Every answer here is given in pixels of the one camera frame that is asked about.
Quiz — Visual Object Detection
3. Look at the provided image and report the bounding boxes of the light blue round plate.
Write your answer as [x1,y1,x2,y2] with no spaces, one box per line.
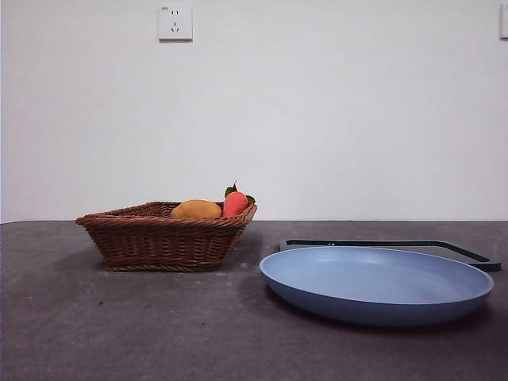
[259,245,495,328]

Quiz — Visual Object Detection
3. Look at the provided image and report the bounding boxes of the orange-red toy carrot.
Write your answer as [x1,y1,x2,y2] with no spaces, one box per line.
[221,180,256,218]

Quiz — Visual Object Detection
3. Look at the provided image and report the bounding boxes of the brown wicker basket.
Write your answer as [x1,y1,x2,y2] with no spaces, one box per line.
[75,201,259,273]

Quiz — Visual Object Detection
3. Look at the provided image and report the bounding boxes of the black rectangular tray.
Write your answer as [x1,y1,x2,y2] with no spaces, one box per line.
[277,238,502,273]

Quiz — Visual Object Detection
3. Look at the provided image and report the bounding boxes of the white wall power socket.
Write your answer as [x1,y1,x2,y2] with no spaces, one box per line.
[158,5,194,43]

